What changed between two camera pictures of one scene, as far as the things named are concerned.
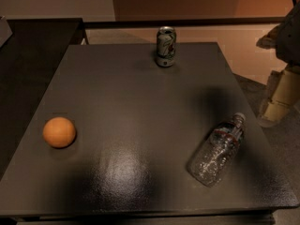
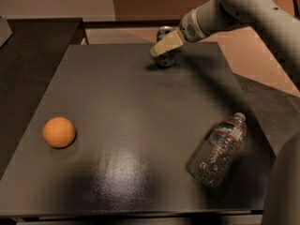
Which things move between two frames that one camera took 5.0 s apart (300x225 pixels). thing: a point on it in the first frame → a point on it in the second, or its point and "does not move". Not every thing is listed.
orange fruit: [59, 132] does not move
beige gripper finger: [286, 94] → [190, 29]
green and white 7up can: [166, 46] does not move
